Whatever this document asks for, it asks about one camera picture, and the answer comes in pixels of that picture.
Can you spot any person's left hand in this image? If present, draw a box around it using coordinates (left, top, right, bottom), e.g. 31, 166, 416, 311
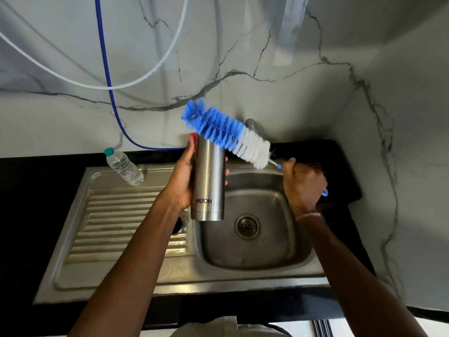
156, 132, 230, 213

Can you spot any person's right hand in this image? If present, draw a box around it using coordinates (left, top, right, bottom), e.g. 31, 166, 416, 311
282, 157, 329, 219

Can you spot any steel flask bottle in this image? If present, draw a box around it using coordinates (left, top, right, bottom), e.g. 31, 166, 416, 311
190, 135, 226, 222

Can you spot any steel flask cup lid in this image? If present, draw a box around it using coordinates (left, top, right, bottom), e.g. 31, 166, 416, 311
172, 211, 189, 237

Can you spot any blue white bottle brush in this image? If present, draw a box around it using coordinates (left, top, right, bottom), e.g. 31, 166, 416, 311
181, 98, 329, 198

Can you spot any person's left forearm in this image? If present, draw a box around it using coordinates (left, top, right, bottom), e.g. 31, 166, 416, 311
68, 196, 181, 337

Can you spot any person's right forearm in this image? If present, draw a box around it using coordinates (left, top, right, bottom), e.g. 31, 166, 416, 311
296, 214, 428, 337

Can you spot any clear plastic water bottle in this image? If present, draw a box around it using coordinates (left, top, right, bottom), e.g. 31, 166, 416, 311
103, 147, 145, 186

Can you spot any dark woven tray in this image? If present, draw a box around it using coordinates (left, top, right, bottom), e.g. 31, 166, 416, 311
270, 139, 362, 211

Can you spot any metal sink drain strainer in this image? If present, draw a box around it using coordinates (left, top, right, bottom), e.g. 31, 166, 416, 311
234, 213, 261, 241

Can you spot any stainless steel sink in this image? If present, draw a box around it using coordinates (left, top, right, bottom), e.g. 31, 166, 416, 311
32, 163, 330, 305

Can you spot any dark striped floor grate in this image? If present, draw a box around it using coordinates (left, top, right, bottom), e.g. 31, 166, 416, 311
313, 320, 333, 337

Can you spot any white hose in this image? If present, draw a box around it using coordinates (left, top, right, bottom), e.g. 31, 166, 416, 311
0, 0, 190, 91

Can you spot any blue hose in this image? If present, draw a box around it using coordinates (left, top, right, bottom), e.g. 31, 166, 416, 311
94, 0, 187, 151

